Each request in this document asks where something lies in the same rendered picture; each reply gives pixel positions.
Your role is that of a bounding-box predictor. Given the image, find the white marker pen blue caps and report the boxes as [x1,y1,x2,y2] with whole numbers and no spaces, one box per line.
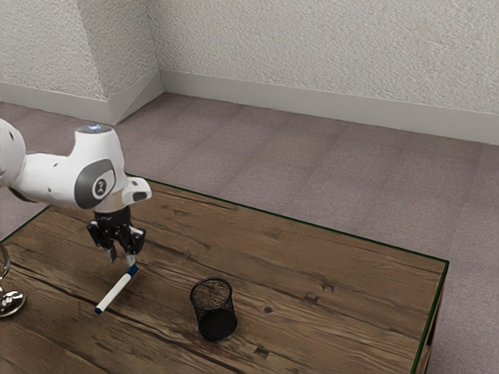
[94,263,140,316]

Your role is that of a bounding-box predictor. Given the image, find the black mesh pen holder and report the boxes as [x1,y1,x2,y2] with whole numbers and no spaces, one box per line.
[189,277,239,342]

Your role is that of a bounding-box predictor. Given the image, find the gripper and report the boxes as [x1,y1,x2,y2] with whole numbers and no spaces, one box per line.
[86,206,147,270]

